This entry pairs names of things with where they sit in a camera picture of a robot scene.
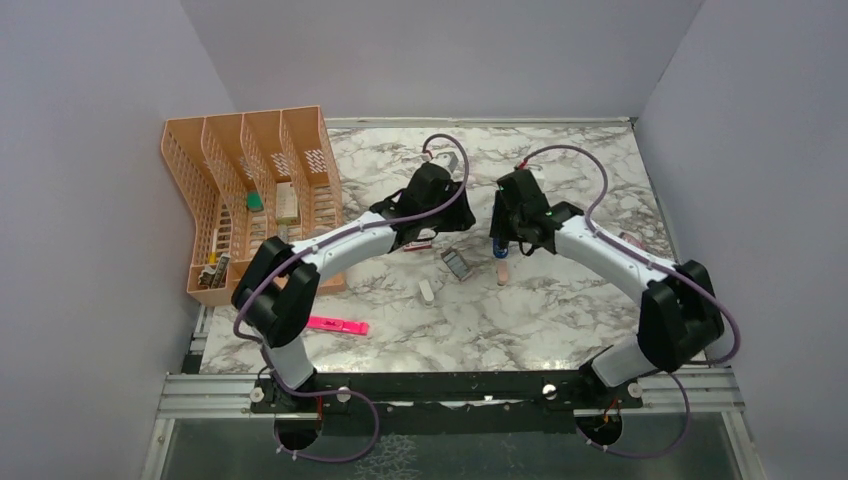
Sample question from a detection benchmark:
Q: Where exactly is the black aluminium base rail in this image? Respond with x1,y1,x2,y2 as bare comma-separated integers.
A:
156,369,746,425

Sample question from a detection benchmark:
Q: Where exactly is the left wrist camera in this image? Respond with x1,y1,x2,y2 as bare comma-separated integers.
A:
432,151,460,174

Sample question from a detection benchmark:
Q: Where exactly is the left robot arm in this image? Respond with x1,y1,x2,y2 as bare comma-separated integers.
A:
232,162,475,411

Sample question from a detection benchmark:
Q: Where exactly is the green eraser in organizer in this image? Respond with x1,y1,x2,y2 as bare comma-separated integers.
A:
246,191,264,212

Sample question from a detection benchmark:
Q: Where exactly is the pink highlighter marker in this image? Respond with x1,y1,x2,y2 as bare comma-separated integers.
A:
307,316,369,336

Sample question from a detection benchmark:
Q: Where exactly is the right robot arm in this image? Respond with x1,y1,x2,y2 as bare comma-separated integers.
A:
490,169,725,407

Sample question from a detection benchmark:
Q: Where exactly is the white eraser block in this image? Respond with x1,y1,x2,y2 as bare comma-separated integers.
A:
418,279,435,307

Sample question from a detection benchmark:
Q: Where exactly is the staple tray with staples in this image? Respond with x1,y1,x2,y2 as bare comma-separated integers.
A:
440,248,472,282

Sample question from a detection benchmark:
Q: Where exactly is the orange plastic desk organizer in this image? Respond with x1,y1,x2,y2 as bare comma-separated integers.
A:
161,106,343,307

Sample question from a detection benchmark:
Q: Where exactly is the white paper card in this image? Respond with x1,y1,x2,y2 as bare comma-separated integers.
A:
275,182,300,224

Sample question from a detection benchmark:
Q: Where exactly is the red white staple box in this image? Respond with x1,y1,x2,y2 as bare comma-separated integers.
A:
403,240,433,252

